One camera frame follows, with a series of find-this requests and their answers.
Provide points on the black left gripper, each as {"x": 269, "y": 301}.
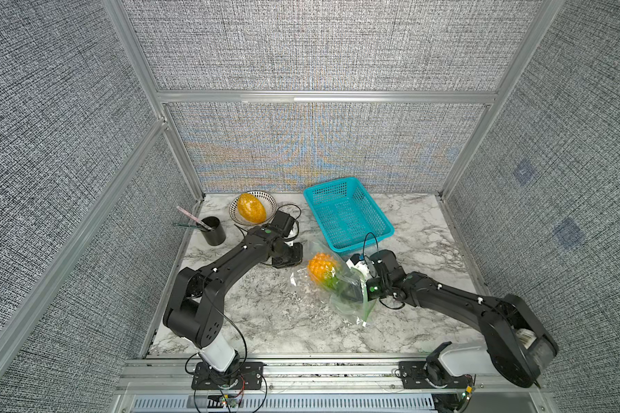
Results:
{"x": 295, "y": 260}

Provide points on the clear zip-top bag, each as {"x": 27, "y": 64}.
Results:
{"x": 356, "y": 313}

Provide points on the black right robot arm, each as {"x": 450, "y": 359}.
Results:
{"x": 516, "y": 344}

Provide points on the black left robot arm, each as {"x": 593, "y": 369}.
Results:
{"x": 195, "y": 308}

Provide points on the yellow crumbed bread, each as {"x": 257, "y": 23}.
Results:
{"x": 251, "y": 208}

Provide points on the black cup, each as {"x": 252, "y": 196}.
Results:
{"x": 213, "y": 231}

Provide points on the teal plastic basket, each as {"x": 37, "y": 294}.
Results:
{"x": 347, "y": 215}

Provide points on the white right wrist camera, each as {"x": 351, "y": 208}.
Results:
{"x": 360, "y": 263}

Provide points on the pink handled utensil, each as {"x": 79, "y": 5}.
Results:
{"x": 196, "y": 220}

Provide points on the green handled utensil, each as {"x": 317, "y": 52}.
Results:
{"x": 195, "y": 226}

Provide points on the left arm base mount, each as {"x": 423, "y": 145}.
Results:
{"x": 249, "y": 376}

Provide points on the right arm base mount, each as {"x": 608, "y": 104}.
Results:
{"x": 430, "y": 373}

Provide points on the aluminium front rail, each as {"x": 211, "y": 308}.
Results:
{"x": 320, "y": 383}

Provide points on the aluminium enclosure frame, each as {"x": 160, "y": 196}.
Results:
{"x": 80, "y": 110}

